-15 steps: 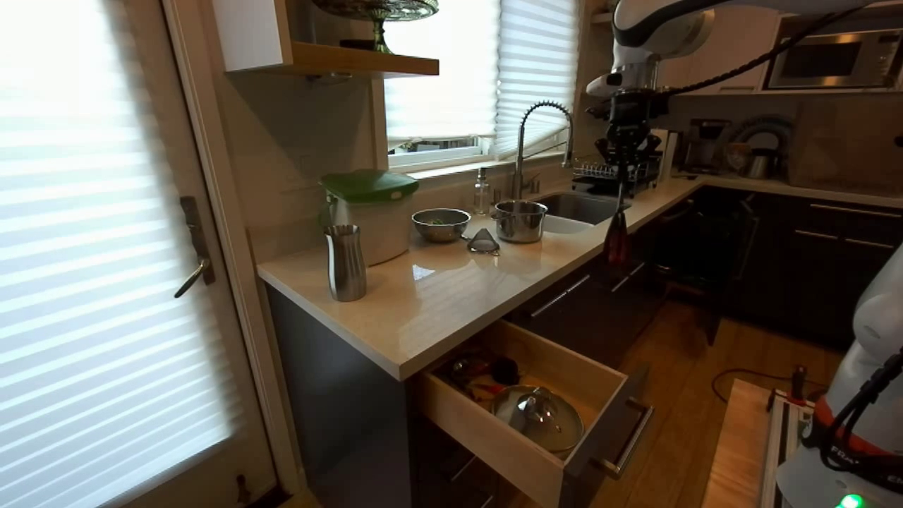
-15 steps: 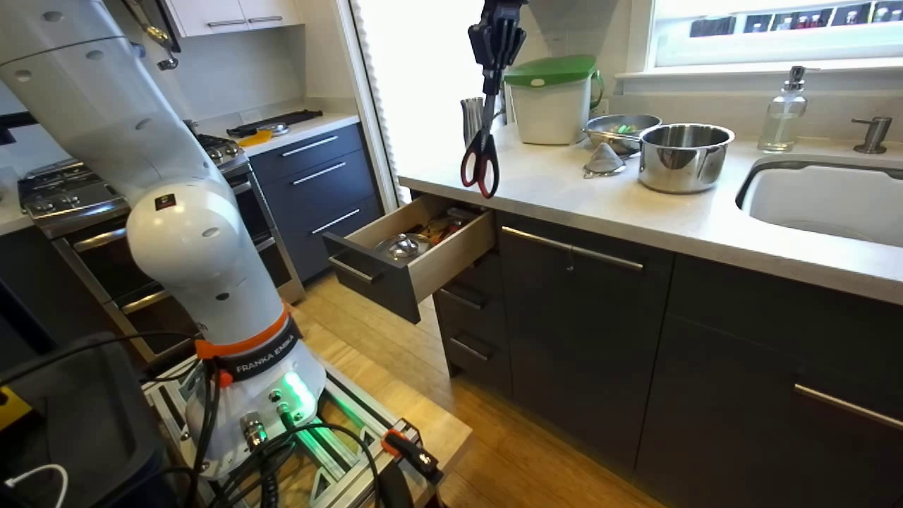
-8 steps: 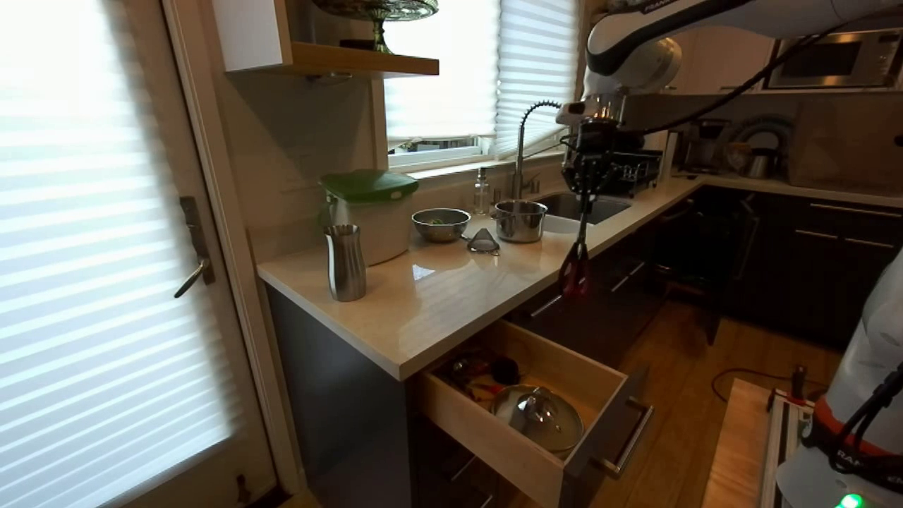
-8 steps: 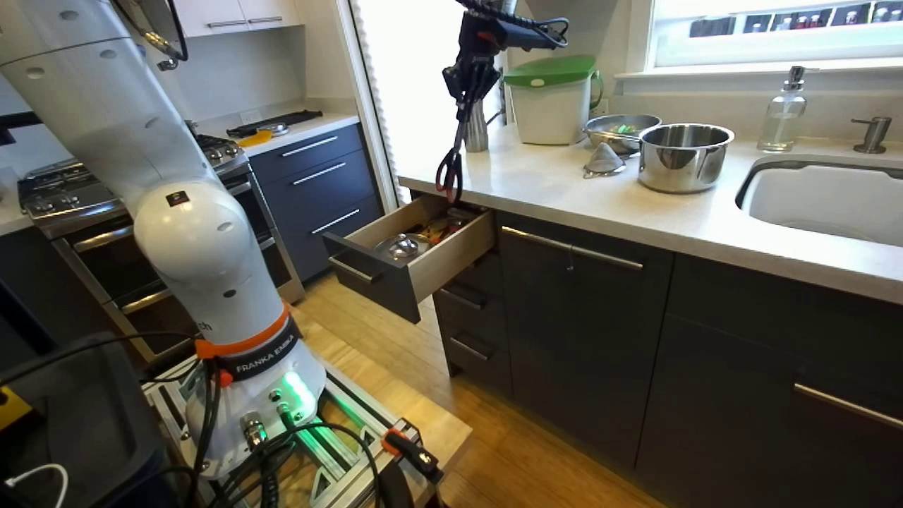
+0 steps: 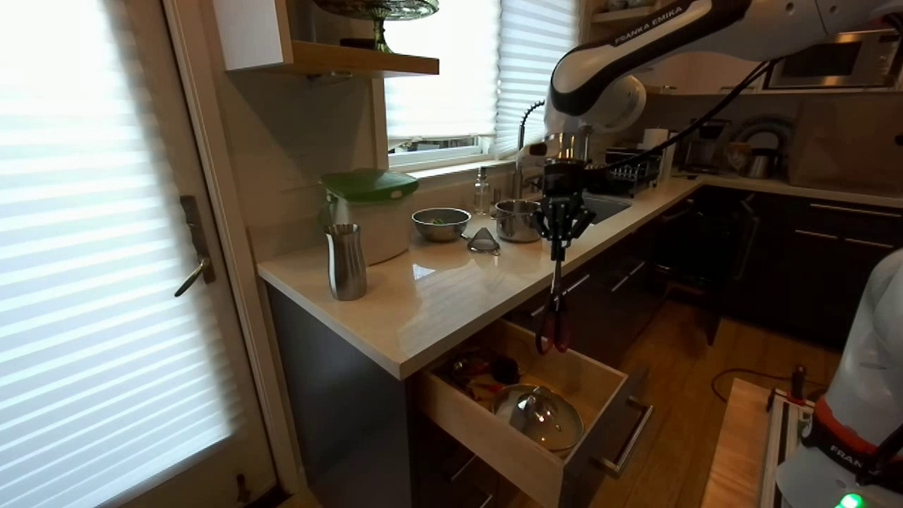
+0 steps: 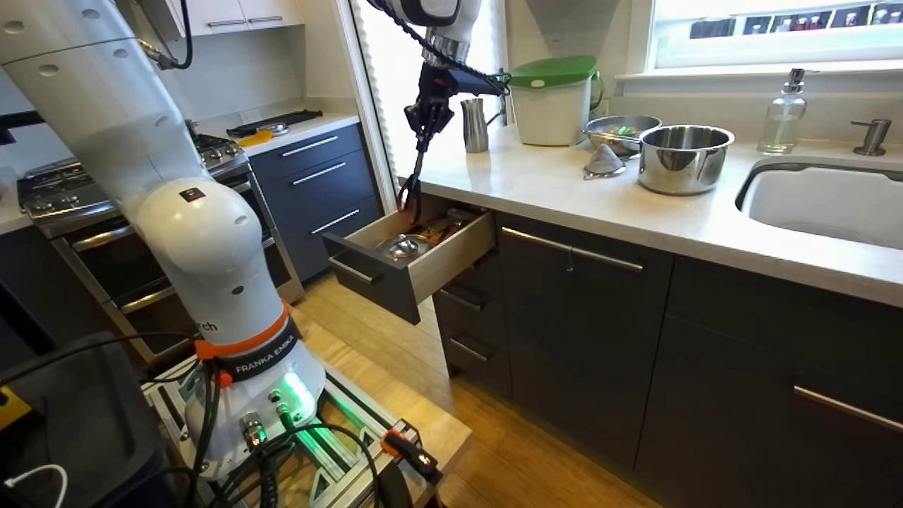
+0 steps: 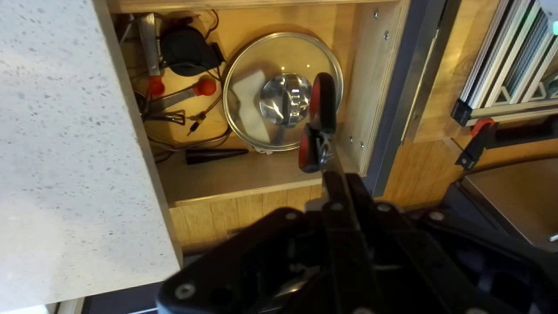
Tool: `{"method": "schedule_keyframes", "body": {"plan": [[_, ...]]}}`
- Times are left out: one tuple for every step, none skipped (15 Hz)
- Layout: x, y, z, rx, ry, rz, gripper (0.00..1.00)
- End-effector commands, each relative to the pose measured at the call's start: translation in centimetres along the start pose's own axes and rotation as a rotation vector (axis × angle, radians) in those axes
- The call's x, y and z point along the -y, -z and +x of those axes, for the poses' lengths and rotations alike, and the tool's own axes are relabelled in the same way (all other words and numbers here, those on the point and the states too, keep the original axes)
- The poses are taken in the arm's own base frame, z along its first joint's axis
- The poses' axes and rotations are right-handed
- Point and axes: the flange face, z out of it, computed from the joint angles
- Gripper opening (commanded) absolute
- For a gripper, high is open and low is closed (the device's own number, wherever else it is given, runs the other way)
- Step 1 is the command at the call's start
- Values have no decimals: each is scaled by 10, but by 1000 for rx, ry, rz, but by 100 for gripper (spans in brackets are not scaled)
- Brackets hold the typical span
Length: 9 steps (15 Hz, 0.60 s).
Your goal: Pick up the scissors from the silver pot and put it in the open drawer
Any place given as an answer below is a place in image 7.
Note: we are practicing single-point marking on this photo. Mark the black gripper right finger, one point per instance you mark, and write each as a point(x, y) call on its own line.
point(419, 251)

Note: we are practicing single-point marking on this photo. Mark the open wooden drawer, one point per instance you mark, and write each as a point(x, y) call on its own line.
point(232, 176)

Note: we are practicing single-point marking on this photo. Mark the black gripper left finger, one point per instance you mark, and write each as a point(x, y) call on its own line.
point(337, 245)

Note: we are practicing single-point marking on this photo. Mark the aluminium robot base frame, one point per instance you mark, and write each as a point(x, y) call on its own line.
point(511, 64)

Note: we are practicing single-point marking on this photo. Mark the white paper piece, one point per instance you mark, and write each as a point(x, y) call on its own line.
point(250, 106)

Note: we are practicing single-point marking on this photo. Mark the silver tool with red end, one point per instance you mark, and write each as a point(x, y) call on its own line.
point(150, 47)

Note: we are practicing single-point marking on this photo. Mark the glass pot lid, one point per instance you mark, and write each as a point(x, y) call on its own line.
point(272, 59)

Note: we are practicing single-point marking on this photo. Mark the red and black scissors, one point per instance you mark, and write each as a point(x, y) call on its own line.
point(325, 99)

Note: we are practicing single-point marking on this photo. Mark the black round object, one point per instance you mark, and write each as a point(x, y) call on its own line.
point(189, 54)

